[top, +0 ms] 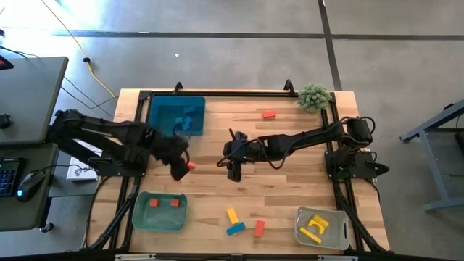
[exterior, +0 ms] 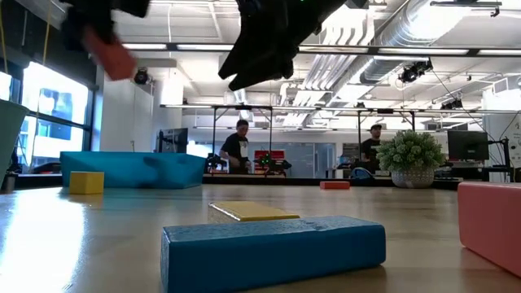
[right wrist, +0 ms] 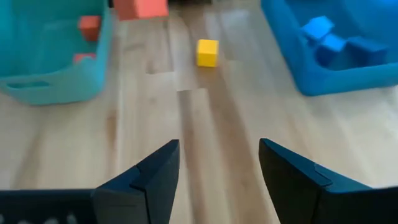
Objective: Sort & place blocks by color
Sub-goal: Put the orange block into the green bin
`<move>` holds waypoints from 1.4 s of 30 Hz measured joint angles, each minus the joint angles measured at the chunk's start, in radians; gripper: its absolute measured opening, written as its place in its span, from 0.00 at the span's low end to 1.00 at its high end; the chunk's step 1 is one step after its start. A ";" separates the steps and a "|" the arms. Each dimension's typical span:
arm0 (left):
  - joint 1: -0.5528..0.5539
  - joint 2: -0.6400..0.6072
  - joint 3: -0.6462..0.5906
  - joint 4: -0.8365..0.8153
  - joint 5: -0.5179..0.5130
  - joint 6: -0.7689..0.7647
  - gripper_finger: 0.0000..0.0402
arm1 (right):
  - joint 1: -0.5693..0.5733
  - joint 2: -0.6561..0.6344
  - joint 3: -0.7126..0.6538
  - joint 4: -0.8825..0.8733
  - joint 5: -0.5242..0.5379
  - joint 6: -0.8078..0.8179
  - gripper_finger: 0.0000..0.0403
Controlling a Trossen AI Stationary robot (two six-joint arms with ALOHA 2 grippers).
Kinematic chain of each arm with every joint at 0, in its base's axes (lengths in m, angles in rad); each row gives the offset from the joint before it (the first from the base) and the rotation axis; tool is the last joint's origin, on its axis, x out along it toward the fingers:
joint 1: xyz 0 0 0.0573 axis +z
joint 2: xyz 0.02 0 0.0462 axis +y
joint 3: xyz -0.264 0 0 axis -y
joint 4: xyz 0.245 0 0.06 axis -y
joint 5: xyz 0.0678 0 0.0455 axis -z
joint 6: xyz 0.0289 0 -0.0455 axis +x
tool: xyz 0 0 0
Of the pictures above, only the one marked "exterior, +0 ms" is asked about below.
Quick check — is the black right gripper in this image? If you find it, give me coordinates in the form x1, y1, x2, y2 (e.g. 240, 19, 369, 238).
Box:
217, 0, 347, 92

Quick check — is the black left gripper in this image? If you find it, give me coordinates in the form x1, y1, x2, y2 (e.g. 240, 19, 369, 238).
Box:
60, 0, 151, 52

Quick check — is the red rectangular block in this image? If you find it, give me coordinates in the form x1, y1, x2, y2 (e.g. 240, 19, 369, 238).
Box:
319, 180, 352, 190
456, 180, 521, 279
82, 23, 138, 81

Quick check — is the yellow rectangular block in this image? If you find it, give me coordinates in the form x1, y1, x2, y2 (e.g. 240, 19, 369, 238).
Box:
208, 199, 301, 223

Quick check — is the small yellow cube block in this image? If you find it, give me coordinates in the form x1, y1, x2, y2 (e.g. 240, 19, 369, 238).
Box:
68, 170, 105, 195

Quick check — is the long blue rectangular block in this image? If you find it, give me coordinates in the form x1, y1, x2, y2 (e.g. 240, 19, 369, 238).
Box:
160, 215, 387, 293

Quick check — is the overhead light bar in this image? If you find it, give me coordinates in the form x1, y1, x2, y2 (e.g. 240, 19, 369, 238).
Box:
121, 42, 521, 58

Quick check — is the person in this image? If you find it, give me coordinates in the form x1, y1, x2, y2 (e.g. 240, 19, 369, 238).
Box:
218, 118, 252, 175
360, 123, 384, 170

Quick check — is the red background sign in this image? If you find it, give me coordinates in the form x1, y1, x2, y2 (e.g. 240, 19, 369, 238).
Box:
254, 150, 286, 162

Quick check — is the black computer monitor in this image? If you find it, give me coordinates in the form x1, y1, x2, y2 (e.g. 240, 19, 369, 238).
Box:
156, 127, 190, 155
446, 129, 490, 162

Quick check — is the green plastic bin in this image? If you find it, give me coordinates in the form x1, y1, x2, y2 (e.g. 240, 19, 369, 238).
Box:
0, 98, 30, 186

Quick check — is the blue office chair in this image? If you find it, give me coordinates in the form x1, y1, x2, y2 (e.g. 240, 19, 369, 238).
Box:
350, 166, 374, 181

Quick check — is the blue plastic bin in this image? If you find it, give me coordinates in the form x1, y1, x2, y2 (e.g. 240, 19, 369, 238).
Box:
59, 151, 208, 190

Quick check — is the artificial green potted plant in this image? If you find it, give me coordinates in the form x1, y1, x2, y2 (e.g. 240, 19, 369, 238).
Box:
374, 129, 446, 190

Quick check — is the black monitor stand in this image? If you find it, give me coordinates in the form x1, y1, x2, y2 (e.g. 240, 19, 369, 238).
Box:
488, 137, 512, 182

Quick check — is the black background rig frame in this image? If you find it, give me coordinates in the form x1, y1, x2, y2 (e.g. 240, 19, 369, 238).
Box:
210, 104, 274, 158
357, 107, 417, 143

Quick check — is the black aluminium table frame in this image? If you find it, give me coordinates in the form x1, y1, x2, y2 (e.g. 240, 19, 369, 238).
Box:
0, 173, 521, 197

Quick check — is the silver air duct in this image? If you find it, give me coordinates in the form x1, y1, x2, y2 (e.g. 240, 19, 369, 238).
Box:
360, 0, 475, 85

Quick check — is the black overhead rig camera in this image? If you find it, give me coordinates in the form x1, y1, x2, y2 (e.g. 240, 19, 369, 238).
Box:
397, 59, 434, 85

